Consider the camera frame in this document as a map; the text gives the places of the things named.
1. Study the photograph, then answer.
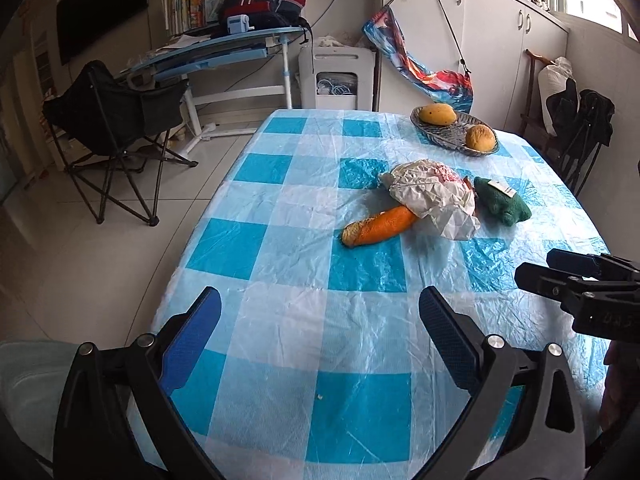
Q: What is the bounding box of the white paper wrapper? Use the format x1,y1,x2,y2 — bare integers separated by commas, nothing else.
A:
379,158,481,241

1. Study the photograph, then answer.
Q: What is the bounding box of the grey leather armchair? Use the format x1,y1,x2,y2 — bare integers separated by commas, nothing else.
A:
0,340,81,480

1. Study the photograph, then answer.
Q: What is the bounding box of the dark wooden chair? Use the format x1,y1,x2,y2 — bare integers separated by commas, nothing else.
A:
520,49,561,156

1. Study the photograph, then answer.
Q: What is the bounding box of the black wall television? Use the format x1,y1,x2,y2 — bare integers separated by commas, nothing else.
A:
56,0,149,66

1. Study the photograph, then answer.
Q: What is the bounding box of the blue pencil sharpener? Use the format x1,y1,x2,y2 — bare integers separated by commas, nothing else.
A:
226,14,256,35

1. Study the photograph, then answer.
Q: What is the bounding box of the green plush toy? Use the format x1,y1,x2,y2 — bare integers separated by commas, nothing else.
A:
472,176,532,226

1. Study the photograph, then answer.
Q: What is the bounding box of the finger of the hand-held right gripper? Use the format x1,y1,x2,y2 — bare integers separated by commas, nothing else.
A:
546,248,640,281
515,261,596,311

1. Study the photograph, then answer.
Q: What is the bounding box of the white cabinet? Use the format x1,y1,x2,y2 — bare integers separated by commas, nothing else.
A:
375,0,571,136

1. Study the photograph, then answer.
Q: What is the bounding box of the black folding camping chair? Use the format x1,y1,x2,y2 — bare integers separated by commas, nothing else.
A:
42,60,198,226

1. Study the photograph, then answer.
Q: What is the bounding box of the row of books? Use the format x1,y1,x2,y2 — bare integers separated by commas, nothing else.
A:
161,0,223,36

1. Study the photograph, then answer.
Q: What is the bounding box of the woven fruit basket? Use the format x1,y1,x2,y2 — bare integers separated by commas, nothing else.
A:
410,109,500,157

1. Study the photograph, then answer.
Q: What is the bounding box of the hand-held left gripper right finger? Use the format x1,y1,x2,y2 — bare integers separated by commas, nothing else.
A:
415,286,587,480

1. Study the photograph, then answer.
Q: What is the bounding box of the colourful printed hanging bag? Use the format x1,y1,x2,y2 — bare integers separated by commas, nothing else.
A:
362,0,473,113

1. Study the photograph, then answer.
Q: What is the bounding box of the blue study desk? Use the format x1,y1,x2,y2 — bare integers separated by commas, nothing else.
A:
120,26,311,153

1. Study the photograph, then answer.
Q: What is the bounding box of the blue checkered tablecloth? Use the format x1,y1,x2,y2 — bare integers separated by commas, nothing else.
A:
150,107,613,480

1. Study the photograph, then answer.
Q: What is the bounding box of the orange carrot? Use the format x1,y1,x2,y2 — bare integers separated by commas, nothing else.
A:
342,205,418,248

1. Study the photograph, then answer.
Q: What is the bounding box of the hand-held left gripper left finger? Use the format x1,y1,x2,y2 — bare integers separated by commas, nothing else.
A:
52,286,226,480

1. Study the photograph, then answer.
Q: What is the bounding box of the yellow mango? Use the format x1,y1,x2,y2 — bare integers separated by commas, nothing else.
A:
418,103,458,126
465,124,497,152

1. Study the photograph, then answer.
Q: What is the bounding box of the dark blue striped backpack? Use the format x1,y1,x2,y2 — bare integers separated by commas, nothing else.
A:
218,0,307,28

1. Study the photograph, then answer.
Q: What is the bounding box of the white plastic bag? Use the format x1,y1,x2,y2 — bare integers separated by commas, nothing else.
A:
537,56,576,111

